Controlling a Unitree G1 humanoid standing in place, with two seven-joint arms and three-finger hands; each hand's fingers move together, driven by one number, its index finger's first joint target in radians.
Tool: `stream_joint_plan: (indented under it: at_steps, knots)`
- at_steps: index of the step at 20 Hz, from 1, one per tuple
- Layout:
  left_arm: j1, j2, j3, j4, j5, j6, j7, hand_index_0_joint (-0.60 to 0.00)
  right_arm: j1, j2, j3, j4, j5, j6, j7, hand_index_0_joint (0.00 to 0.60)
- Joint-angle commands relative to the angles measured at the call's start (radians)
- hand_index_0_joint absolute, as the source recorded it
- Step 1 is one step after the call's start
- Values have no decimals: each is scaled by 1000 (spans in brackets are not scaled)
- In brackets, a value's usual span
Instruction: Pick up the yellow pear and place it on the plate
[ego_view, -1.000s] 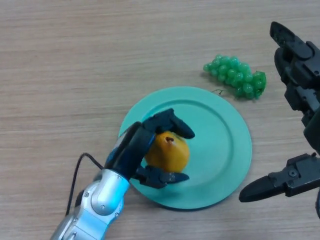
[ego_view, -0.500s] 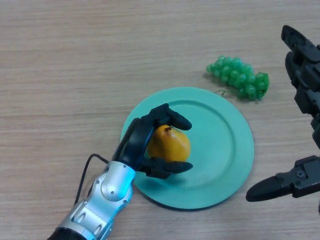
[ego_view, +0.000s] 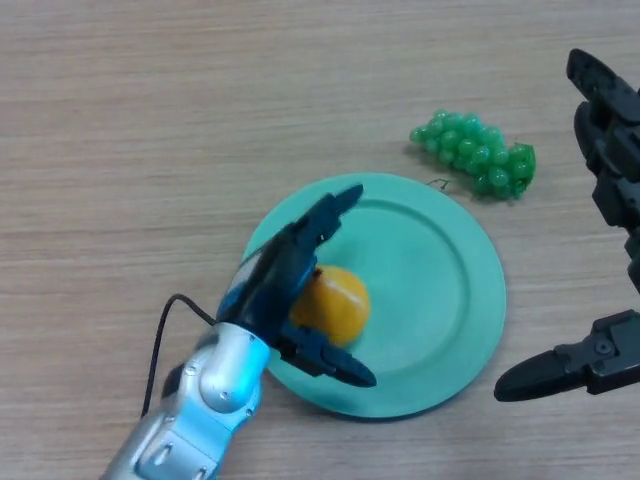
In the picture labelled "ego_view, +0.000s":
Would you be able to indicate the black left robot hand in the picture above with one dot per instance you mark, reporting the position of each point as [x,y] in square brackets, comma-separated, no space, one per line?
[270,290]

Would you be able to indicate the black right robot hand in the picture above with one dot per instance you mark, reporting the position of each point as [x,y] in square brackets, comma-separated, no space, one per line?
[620,150]

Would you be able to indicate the yellow pear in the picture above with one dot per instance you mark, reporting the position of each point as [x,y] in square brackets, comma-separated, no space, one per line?
[340,305]

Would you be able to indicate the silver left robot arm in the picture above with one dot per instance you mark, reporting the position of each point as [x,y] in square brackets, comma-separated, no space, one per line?
[210,400]

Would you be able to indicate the green round plate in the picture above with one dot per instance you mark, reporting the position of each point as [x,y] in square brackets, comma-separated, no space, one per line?
[430,300]

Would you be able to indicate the green grape bunch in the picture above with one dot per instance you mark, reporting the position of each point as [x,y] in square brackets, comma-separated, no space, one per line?
[472,150]

